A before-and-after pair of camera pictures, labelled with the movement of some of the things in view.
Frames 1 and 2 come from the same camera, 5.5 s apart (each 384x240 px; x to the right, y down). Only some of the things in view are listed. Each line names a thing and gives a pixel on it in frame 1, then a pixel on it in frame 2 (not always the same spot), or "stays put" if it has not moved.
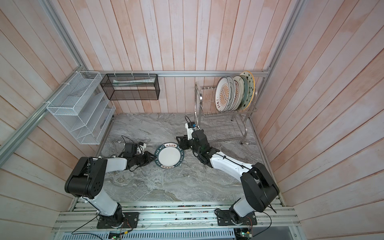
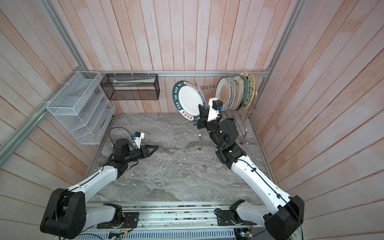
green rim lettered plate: (169, 155) to (187, 96)
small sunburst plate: (222, 94) stays put
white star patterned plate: (251, 87) stays put
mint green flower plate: (246, 99) stays put
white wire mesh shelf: (84, 107) stays put
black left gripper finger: (150, 156) to (150, 146)
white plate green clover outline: (232, 93) stays put
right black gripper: (183, 144) to (204, 120)
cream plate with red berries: (239, 86) stays put
